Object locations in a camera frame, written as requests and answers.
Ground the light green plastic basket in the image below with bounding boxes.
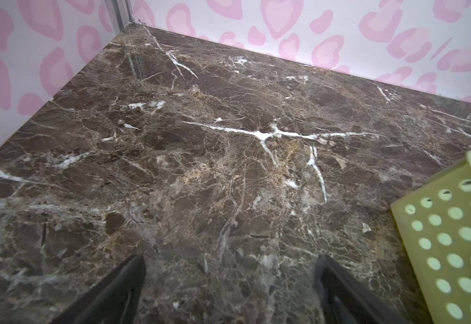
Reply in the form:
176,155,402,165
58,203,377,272
391,151,471,323

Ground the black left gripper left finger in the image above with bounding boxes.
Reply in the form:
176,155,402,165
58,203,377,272
52,255,146,323

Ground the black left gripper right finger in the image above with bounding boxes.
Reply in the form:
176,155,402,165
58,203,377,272
314,255,407,324

